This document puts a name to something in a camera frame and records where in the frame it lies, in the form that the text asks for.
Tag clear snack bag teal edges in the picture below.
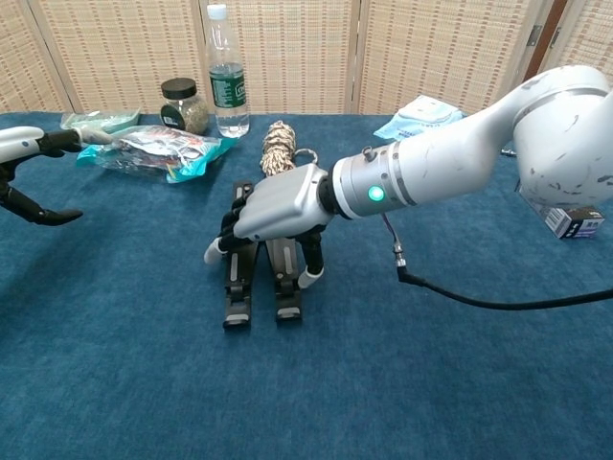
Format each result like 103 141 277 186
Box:
76 124 236 186

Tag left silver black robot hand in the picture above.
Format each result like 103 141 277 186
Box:
0 125 114 226

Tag light blue wet wipes pack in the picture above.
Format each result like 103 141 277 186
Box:
373 94 465 140

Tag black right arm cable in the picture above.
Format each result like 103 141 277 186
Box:
380 213 613 311

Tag woven bamboo folding screen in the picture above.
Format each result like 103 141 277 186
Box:
0 0 613 116

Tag glass jar black lid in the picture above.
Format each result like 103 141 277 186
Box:
159 77 211 135

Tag black folding laptop stand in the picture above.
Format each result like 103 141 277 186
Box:
220 179 307 330

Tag clear water bottle green label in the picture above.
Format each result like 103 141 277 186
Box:
205 3 251 139

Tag pale green plastic dustpan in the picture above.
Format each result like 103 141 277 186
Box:
59 107 143 135

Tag coiled beige braided rope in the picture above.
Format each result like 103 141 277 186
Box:
259 120 320 176

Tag small black carton box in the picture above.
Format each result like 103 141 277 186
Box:
519 186 605 240

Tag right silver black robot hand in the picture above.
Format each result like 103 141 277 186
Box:
203 164 331 291

